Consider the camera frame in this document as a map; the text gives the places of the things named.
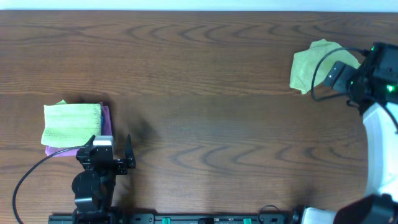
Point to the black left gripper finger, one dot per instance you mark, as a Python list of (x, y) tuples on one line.
[(89, 143), (129, 154)]

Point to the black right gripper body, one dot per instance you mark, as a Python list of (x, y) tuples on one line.
[(354, 82)]

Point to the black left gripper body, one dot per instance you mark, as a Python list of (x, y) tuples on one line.
[(109, 162)]

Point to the light green microfiber cloth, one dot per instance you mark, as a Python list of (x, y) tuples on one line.
[(305, 63)]

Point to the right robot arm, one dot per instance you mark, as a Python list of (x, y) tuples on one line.
[(379, 204)]

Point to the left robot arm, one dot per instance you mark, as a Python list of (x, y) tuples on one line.
[(94, 187)]

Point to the folded green cloth on stack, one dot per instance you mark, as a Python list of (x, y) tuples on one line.
[(70, 125)]

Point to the folded purple cloth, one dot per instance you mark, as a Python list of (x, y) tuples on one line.
[(107, 131)]

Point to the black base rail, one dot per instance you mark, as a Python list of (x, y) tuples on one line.
[(148, 218)]

